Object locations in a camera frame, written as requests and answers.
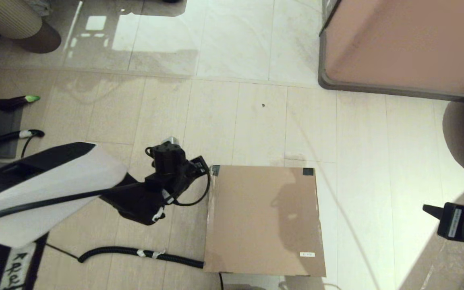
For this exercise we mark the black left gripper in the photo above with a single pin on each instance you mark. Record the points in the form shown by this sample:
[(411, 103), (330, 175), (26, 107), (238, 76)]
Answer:
[(171, 165)]

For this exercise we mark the brown cardboard shoe box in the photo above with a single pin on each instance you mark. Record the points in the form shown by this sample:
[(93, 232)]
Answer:
[(264, 221)]

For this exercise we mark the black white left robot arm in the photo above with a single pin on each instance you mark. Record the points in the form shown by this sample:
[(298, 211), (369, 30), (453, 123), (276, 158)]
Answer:
[(54, 189)]

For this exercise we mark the clear plastic wrap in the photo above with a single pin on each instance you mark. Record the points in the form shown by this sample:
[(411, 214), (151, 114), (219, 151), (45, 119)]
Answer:
[(457, 266)]

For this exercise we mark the pink cabinet with dark trim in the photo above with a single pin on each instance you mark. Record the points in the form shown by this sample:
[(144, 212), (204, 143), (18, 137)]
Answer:
[(409, 40)]

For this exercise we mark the black rod with green tip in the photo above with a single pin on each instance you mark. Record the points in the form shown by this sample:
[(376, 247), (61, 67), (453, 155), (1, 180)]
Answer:
[(14, 103)]

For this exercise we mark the grey crumpled cloth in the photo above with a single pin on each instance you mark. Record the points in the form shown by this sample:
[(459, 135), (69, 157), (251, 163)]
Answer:
[(38, 6)]

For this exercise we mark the beige ribbed cylinder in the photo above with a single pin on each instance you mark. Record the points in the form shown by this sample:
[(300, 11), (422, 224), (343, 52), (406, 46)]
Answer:
[(2, 16)]

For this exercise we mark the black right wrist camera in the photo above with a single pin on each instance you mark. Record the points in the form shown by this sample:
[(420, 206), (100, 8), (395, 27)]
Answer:
[(450, 221)]

